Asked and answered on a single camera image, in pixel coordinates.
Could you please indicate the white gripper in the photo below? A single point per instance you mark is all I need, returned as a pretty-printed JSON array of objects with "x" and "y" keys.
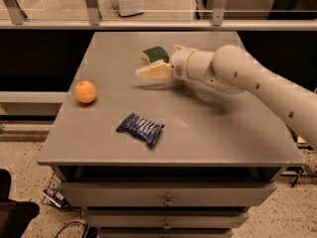
[{"x": 179, "y": 64}]

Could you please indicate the green and yellow sponge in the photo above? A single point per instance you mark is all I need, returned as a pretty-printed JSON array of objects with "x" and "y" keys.
[{"x": 154, "y": 54}]

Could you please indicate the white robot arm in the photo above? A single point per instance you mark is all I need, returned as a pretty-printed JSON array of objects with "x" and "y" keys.
[{"x": 232, "y": 70}]

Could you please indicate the blue snack packet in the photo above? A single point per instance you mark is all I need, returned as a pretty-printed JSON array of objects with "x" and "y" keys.
[{"x": 141, "y": 129}]

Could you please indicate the orange fruit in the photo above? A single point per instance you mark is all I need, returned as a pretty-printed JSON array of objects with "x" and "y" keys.
[{"x": 85, "y": 92}]

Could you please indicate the grey drawer cabinet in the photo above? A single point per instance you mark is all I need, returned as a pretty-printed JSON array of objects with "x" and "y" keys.
[{"x": 206, "y": 136}]

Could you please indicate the upper drawer with knob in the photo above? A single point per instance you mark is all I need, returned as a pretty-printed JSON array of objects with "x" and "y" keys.
[{"x": 166, "y": 193}]

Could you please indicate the drawer with knob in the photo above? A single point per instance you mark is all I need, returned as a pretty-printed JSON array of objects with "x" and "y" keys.
[
  {"x": 166, "y": 193},
  {"x": 166, "y": 219}
]

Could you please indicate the lower drawer with knob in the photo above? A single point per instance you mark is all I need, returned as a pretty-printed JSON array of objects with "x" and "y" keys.
[{"x": 166, "y": 219}]

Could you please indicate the small box on floor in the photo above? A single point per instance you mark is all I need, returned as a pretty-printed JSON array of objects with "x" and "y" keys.
[{"x": 55, "y": 197}]

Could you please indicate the metal railing frame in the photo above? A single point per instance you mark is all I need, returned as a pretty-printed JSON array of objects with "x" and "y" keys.
[{"x": 223, "y": 15}]

